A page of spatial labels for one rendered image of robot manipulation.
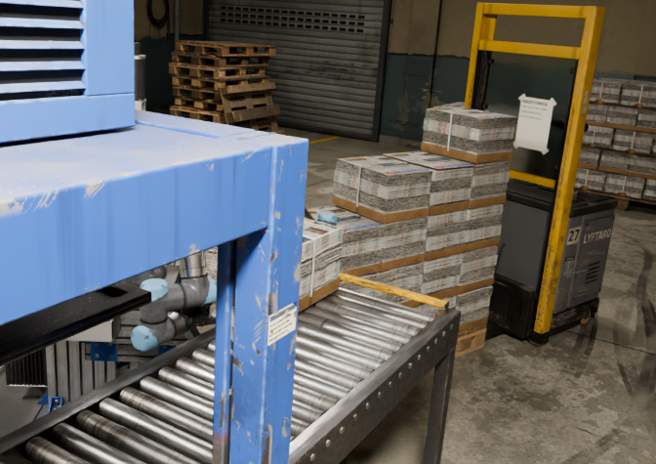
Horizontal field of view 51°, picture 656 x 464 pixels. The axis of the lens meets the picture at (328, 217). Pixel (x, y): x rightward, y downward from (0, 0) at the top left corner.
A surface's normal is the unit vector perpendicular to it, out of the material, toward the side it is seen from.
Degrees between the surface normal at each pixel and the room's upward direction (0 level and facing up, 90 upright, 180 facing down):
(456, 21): 90
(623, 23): 90
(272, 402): 90
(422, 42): 90
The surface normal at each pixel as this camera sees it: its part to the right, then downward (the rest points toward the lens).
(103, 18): 0.86, 0.20
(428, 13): -0.51, 0.20
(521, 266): -0.78, 0.12
